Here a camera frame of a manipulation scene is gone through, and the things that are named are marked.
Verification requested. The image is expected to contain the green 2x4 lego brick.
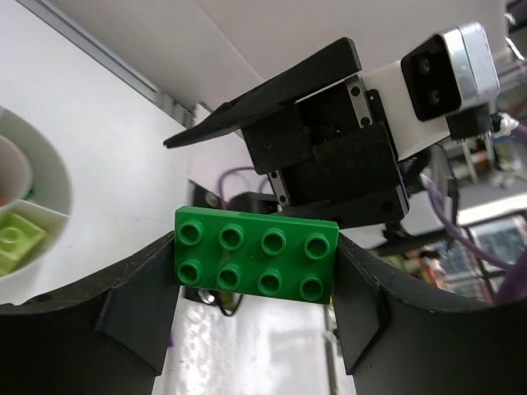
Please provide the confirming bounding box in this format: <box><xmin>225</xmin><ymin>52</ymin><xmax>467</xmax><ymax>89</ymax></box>
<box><xmin>174</xmin><ymin>206</ymin><xmax>339</xmax><ymax>304</ymax></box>

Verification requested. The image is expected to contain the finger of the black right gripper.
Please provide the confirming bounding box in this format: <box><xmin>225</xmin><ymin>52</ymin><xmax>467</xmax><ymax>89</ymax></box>
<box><xmin>163</xmin><ymin>37</ymin><xmax>361</xmax><ymax>148</ymax></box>

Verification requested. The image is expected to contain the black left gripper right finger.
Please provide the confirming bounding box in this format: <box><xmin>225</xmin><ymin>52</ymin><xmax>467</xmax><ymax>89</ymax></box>
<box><xmin>332</xmin><ymin>236</ymin><xmax>526</xmax><ymax>394</ymax></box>

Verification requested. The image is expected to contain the white round divided container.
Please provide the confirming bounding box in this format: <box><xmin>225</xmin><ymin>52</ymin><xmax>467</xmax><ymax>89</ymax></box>
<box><xmin>1</xmin><ymin>108</ymin><xmax>72</xmax><ymax>277</ymax></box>

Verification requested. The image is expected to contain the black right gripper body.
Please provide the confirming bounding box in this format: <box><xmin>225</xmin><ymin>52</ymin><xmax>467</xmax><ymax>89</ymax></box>
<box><xmin>242</xmin><ymin>76</ymin><xmax>409</xmax><ymax>226</ymax></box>

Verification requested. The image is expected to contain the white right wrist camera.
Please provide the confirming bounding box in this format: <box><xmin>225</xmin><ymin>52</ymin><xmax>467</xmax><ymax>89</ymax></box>
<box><xmin>363</xmin><ymin>22</ymin><xmax>500</xmax><ymax>160</ymax></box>

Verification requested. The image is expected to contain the lime green lego brick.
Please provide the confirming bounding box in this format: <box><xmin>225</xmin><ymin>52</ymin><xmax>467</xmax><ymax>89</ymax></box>
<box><xmin>1</xmin><ymin>211</ymin><xmax>46</xmax><ymax>277</ymax></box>

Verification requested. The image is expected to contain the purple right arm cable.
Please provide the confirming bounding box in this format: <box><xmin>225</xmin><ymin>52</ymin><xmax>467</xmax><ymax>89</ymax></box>
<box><xmin>423</xmin><ymin>123</ymin><xmax>527</xmax><ymax>304</ymax></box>

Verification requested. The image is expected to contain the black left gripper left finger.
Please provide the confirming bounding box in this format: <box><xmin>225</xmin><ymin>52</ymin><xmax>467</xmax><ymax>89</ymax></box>
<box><xmin>1</xmin><ymin>233</ymin><xmax>180</xmax><ymax>394</ymax></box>

